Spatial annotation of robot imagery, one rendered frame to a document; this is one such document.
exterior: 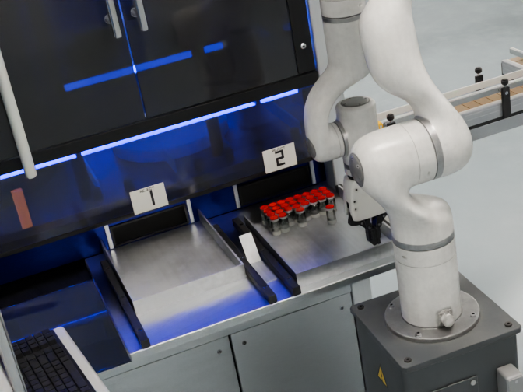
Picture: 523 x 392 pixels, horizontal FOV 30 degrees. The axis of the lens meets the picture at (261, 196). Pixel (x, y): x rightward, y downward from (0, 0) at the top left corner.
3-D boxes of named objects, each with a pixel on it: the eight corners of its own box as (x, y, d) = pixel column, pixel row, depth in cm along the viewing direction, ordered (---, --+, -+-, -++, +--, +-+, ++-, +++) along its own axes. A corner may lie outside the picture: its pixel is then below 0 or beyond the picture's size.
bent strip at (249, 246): (243, 257, 228) (238, 236, 225) (254, 253, 229) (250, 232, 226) (265, 283, 216) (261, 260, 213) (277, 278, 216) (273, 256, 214)
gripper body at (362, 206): (377, 155, 214) (383, 201, 218) (335, 169, 211) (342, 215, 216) (393, 166, 207) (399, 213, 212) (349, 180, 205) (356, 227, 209)
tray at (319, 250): (246, 228, 241) (243, 215, 240) (341, 197, 248) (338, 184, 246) (298, 288, 212) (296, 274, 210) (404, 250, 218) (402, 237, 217)
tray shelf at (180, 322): (85, 265, 242) (84, 259, 241) (340, 183, 260) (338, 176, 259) (131, 362, 200) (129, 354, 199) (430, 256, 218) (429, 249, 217)
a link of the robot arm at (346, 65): (299, 30, 187) (320, 172, 201) (373, 10, 191) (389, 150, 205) (282, 20, 195) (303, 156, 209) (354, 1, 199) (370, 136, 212)
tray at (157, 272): (103, 252, 242) (100, 240, 241) (201, 221, 249) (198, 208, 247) (135, 315, 213) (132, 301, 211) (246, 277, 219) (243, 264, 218)
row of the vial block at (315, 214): (268, 229, 238) (265, 213, 236) (334, 208, 242) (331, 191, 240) (271, 233, 236) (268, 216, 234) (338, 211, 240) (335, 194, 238)
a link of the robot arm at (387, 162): (466, 239, 185) (456, 123, 175) (378, 268, 181) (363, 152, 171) (435, 215, 196) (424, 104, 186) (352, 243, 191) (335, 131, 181)
